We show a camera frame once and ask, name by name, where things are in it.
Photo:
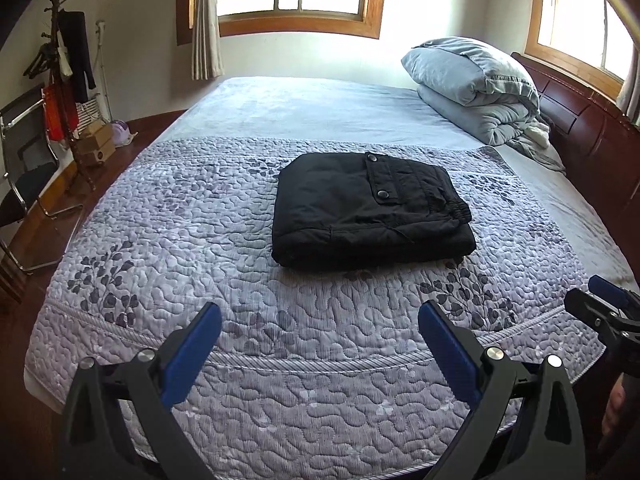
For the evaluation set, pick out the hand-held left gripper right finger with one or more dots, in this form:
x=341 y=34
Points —
x=450 y=350

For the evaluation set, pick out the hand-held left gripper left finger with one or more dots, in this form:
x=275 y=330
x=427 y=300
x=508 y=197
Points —
x=192 y=350

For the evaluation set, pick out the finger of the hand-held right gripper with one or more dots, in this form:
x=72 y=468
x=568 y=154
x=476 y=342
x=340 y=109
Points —
x=590 y=310
x=607 y=290

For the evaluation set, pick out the black pants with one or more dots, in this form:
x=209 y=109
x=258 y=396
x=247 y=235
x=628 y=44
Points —
x=350 y=210

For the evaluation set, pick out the person's right hand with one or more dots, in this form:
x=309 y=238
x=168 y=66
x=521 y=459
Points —
x=614 y=407

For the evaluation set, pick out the grey quilted leaf-print bedspread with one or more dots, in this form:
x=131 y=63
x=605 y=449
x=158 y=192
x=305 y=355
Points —
x=200 y=240

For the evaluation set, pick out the crumpled grey blanket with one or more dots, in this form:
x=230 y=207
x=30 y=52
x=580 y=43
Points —
x=542 y=157

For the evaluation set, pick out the dark wooden headboard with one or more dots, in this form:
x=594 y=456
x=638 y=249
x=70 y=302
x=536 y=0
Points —
x=590 y=125

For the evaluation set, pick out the white striped curtain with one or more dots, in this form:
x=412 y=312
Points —
x=206 y=35
x=632 y=105

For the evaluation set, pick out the cardboard box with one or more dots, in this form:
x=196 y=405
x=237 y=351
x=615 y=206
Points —
x=100 y=155
x=95 y=135

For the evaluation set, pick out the pale purple plastic container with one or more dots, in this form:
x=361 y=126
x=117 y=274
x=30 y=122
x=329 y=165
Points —
x=122 y=134

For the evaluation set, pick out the black metal-framed chair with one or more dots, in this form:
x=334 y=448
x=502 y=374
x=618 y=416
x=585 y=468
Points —
x=30 y=185

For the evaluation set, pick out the folded grey-blue duvet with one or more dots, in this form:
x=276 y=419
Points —
x=465 y=75

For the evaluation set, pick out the light blue bed sheet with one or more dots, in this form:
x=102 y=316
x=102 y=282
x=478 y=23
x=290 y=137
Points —
x=310 y=110

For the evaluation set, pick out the red hanging bag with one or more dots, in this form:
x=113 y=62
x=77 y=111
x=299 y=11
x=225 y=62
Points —
x=55 y=115

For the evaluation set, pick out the narrow wooden-framed window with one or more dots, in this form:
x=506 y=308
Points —
x=575 y=10

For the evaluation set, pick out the black hanging garment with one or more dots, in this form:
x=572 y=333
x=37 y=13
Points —
x=77 y=50

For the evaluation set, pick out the black clothes hanger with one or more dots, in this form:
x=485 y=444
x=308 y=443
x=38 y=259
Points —
x=37 y=62

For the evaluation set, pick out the wooden coat rack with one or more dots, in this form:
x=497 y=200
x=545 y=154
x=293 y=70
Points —
x=55 y=15

